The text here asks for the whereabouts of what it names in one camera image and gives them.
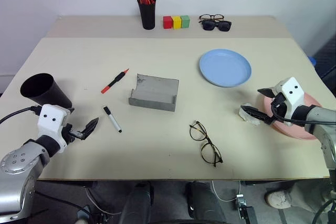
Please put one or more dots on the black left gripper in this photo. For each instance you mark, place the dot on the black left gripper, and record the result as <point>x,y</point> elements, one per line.
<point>68,133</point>

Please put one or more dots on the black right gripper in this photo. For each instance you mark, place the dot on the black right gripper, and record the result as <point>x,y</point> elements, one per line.
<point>279,102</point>

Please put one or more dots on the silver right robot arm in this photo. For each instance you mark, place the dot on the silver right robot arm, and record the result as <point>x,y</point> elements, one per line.
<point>324,127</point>

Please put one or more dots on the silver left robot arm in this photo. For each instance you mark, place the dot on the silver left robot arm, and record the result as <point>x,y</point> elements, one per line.
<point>18,166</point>

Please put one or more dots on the crumpled white tissue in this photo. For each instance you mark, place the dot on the crumpled white tissue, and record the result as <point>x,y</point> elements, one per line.
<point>245,117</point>

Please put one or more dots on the white marker with black cap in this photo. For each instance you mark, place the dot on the white marker with black cap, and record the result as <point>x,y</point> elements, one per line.
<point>113,120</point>

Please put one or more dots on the empty black cup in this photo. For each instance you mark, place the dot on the empty black cup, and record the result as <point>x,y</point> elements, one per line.
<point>47,93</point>

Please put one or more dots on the pink plate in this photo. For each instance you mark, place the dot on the pink plate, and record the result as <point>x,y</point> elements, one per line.
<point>295,132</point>

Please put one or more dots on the blue plate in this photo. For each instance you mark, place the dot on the blue plate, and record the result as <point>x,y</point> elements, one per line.
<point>224,68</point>

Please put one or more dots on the red and black marker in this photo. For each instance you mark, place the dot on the red and black marker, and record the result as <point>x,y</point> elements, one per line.
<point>115,80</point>

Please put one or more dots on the small blue object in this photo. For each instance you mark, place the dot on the small blue object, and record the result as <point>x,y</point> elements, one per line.
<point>313,60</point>

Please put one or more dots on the tortoiseshell round eyeglasses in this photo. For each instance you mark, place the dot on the tortoiseshell round eyeglasses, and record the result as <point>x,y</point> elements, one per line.
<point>198,132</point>

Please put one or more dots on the black mesh chair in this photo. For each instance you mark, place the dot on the black mesh chair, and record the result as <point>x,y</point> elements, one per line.
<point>326,61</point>

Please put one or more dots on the grey open glasses case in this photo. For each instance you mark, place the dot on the grey open glasses case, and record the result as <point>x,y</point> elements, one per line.
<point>155,90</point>

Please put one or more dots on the black sunglasses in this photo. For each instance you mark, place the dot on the black sunglasses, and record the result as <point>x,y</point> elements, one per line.
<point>210,25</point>

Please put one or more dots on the white shoe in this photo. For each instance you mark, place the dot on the white shoe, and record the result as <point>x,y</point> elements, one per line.
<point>278,200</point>

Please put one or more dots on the dark rounded shape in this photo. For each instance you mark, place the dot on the dark rounded shape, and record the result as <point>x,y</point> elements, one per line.
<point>203,203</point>
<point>136,203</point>

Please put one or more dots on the grey trouser leg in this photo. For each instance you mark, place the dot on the grey trouser leg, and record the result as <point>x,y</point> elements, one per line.
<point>307,195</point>

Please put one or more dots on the metal table clamp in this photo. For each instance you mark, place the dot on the metal table clamp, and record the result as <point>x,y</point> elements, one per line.
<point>242,205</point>

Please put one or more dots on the green block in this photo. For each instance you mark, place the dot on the green block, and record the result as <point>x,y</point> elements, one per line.
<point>185,21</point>

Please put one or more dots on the yellow block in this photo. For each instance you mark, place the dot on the yellow block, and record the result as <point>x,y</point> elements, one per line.
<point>177,22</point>

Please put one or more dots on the black pen holder with pens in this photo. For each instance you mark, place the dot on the black pen holder with pens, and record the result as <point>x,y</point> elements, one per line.
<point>148,16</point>

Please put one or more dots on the red block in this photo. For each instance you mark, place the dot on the red block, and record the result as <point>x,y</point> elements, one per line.
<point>167,22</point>

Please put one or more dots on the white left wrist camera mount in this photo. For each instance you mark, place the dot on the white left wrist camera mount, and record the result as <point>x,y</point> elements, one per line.
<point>51,119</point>

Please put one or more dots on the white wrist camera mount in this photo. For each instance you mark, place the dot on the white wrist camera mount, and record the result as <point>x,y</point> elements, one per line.
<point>292,93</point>
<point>51,119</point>

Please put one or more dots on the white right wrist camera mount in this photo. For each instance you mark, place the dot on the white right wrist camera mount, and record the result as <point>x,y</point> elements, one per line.
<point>292,93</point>

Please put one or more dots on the brown thin-frame eyeglasses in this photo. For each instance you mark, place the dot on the brown thin-frame eyeglasses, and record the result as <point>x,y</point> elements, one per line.
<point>208,17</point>

